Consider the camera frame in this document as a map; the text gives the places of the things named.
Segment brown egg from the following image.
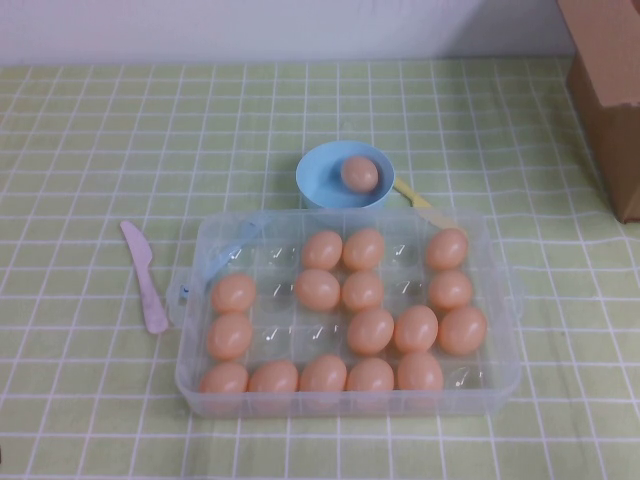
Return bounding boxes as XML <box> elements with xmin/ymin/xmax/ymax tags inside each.
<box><xmin>425</xmin><ymin>227</ymin><xmax>469</xmax><ymax>271</ymax></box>
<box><xmin>300</xmin><ymin>230</ymin><xmax>344</xmax><ymax>273</ymax></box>
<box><xmin>341</xmin><ymin>155</ymin><xmax>379</xmax><ymax>193</ymax></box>
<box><xmin>438</xmin><ymin>305</ymin><xmax>488</xmax><ymax>357</ymax></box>
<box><xmin>345</xmin><ymin>357</ymin><xmax>395</xmax><ymax>397</ymax></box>
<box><xmin>199</xmin><ymin>361</ymin><xmax>250</xmax><ymax>399</ymax></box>
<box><xmin>210</xmin><ymin>273</ymin><xmax>258</xmax><ymax>315</ymax></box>
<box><xmin>206</xmin><ymin>313</ymin><xmax>254</xmax><ymax>361</ymax></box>
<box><xmin>341</xmin><ymin>270</ymin><xmax>386</xmax><ymax>313</ymax></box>
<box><xmin>346</xmin><ymin>307</ymin><xmax>396</xmax><ymax>357</ymax></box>
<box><xmin>294</xmin><ymin>269</ymin><xmax>342</xmax><ymax>312</ymax></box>
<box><xmin>393</xmin><ymin>304</ymin><xmax>440</xmax><ymax>353</ymax></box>
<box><xmin>247</xmin><ymin>359</ymin><xmax>300</xmax><ymax>399</ymax></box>
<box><xmin>342</xmin><ymin>228</ymin><xmax>386</xmax><ymax>272</ymax></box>
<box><xmin>397</xmin><ymin>351</ymin><xmax>445</xmax><ymax>395</ymax></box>
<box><xmin>428</xmin><ymin>269</ymin><xmax>474</xmax><ymax>311</ymax></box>
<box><xmin>299</xmin><ymin>354</ymin><xmax>348</xmax><ymax>397</ymax></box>

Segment clear plastic egg box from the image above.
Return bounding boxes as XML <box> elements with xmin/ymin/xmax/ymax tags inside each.
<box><xmin>167</xmin><ymin>208</ymin><xmax>525</xmax><ymax>419</ymax></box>

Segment brown cardboard box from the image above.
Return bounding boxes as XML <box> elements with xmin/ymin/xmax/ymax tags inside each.
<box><xmin>557</xmin><ymin>0</ymin><xmax>640</xmax><ymax>224</ymax></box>

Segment light blue plastic bowl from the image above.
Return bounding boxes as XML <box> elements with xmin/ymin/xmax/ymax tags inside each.
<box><xmin>294</xmin><ymin>141</ymin><xmax>397</xmax><ymax>211</ymax></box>

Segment blue plastic knife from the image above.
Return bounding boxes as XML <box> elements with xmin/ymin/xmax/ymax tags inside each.
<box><xmin>202</xmin><ymin>217</ymin><xmax>274</xmax><ymax>291</ymax></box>

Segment yellow plastic knife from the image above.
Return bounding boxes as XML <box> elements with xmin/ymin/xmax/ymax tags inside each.
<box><xmin>392</xmin><ymin>178</ymin><xmax>459</xmax><ymax>229</ymax></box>

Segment pink plastic knife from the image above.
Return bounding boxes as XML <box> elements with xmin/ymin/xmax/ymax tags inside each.
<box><xmin>118</xmin><ymin>220</ymin><xmax>170</xmax><ymax>335</ymax></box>

